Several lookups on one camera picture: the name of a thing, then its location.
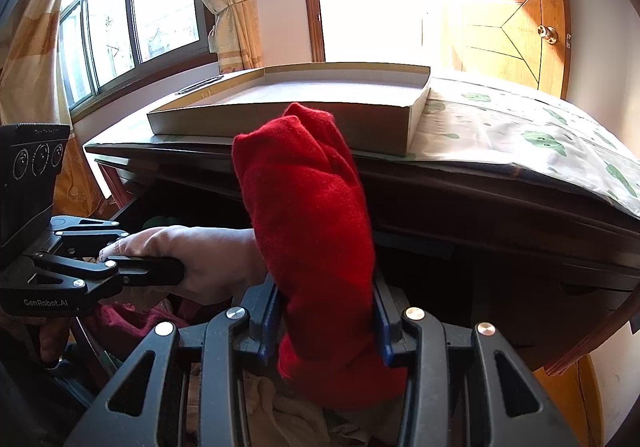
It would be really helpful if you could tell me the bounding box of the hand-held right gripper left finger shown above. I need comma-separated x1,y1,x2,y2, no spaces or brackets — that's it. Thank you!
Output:
65,274,286,447

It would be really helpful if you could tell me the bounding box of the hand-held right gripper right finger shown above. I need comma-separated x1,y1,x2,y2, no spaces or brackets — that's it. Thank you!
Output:
372,272,581,447

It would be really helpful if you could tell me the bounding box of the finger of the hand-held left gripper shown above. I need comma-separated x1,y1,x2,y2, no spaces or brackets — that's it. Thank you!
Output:
31,251,186,295
46,215,132,253

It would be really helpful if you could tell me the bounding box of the pale pink underwear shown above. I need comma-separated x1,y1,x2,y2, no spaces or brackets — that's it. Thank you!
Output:
98,225,268,305

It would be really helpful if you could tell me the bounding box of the shallow cardboard box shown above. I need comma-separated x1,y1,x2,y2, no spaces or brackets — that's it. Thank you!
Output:
146,62,432,158

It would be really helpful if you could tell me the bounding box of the orange beige curtain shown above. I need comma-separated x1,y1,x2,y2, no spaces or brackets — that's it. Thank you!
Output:
0,0,116,218

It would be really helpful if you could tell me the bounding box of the white cloth with green print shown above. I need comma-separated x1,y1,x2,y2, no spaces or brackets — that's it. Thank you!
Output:
350,70,640,218

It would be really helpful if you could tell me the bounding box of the wooden door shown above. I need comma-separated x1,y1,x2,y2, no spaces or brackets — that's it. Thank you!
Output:
450,0,573,100

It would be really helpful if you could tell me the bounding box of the window with dark frame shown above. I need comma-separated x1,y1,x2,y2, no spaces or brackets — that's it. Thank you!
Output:
57,0,218,120

